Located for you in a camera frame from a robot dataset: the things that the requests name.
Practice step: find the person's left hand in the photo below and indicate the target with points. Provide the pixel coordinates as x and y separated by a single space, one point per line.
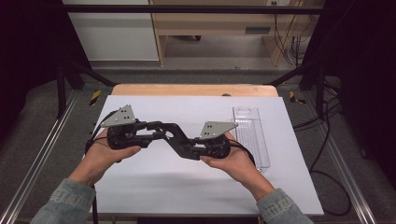
99 158

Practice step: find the black horizontal frame bar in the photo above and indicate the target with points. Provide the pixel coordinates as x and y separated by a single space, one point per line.
186 9

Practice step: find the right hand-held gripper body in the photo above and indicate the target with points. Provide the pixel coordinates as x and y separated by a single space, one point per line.
214 140

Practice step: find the white power strip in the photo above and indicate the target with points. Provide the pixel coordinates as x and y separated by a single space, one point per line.
278 2

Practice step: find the grey desk label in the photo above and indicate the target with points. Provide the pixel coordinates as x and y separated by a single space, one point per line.
257 30

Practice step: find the wooden table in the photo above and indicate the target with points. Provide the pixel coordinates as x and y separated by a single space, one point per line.
186 89

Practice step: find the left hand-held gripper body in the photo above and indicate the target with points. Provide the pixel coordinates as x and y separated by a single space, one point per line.
124 133

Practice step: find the metal floor rail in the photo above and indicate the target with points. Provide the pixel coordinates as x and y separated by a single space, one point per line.
339 158
37 158

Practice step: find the yellow black tape strip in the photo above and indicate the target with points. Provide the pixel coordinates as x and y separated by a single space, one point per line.
295 97
95 97

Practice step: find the person's right hand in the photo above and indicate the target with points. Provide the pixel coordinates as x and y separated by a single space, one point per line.
236 165

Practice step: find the black curtain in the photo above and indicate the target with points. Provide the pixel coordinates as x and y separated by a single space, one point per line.
358 62
31 62

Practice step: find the white table sheet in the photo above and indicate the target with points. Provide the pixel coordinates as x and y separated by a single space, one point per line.
174 186

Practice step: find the black frame post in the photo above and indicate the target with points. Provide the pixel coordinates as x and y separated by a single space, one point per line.
320 90
61 90

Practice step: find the wooden desk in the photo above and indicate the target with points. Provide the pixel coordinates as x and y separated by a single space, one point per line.
211 21

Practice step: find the clear plastic tray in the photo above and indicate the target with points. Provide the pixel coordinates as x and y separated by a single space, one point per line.
252 141

